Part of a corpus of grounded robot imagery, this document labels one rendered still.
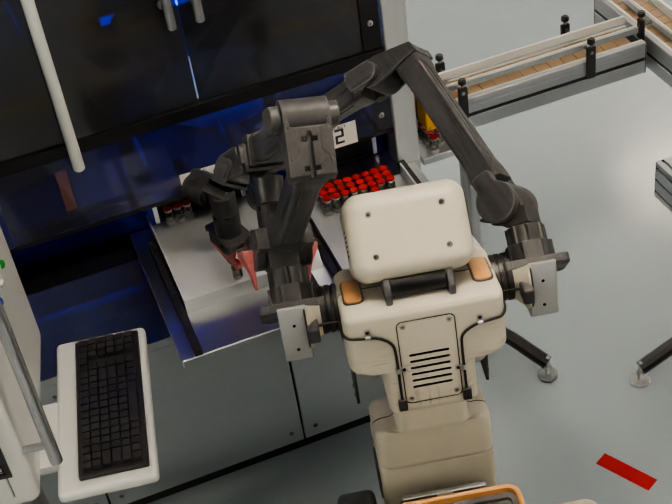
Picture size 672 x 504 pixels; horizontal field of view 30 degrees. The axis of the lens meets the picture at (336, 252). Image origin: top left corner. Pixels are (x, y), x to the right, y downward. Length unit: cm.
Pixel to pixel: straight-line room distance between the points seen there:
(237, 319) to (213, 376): 56
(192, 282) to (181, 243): 15
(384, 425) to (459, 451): 15
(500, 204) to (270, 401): 128
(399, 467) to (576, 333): 151
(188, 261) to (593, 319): 148
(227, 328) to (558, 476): 117
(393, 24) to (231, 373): 100
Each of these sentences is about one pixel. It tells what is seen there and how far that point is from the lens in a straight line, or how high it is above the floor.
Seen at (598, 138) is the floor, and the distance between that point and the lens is 462.
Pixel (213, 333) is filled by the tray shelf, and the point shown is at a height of 88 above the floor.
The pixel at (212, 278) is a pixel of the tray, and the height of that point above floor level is 88.
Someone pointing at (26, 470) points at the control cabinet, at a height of 89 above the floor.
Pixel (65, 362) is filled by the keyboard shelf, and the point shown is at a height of 80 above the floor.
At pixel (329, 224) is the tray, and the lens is 287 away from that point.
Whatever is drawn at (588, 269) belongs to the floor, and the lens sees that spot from 405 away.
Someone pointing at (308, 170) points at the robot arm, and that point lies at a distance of 193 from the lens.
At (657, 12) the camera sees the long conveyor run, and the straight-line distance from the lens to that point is 349.
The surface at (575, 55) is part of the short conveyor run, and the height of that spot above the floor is 93.
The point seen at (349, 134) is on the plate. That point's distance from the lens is 292.
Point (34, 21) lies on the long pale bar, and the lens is 250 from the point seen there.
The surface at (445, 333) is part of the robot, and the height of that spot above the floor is 118.
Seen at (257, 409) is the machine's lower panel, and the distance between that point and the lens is 334.
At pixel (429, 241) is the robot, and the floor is 133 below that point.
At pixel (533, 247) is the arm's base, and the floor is 123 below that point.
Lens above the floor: 264
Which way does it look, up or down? 39 degrees down
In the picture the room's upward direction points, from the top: 9 degrees counter-clockwise
